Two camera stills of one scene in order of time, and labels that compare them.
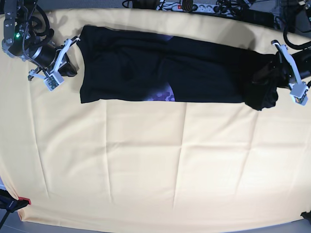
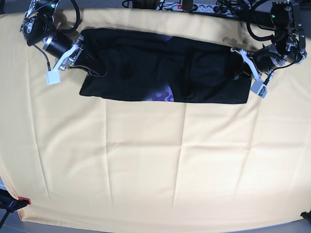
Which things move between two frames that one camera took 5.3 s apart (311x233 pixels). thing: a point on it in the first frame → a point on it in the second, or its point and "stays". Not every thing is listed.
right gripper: x=302 y=61 → x=265 y=58
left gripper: x=46 y=56 → x=59 y=44
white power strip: x=214 y=8 stays
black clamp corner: x=306 y=215 stays
